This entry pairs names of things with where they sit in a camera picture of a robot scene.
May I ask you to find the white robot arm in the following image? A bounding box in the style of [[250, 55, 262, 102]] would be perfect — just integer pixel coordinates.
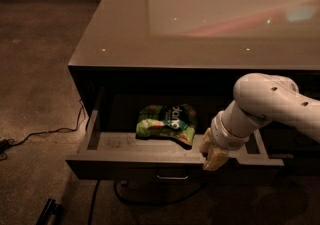
[[199, 73, 320, 171]]

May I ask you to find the black looped cable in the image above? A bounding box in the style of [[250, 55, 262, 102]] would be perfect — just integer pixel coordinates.
[[113, 179, 206, 207]]

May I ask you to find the thin black floor cable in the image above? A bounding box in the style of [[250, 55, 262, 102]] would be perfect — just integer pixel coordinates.
[[0, 100, 85, 162]]

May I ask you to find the dark grey drawer cabinet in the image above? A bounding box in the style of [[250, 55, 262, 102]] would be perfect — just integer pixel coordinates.
[[67, 0, 320, 177]]

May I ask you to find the thick black floor cable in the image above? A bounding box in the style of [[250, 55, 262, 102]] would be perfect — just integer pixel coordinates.
[[87, 179, 101, 225]]

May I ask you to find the black metal floor bracket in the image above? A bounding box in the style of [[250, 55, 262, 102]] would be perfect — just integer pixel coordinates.
[[36, 198, 63, 225]]

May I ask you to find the drawer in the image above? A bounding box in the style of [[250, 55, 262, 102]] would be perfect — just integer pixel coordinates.
[[66, 89, 284, 184]]

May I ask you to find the green snack bag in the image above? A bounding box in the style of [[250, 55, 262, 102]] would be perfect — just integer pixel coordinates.
[[136, 104, 198, 146]]

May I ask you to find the black power adapter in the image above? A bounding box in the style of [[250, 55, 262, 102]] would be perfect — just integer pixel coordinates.
[[0, 139, 10, 151]]

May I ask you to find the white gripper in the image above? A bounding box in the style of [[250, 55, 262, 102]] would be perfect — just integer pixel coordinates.
[[199, 111, 249, 171]]

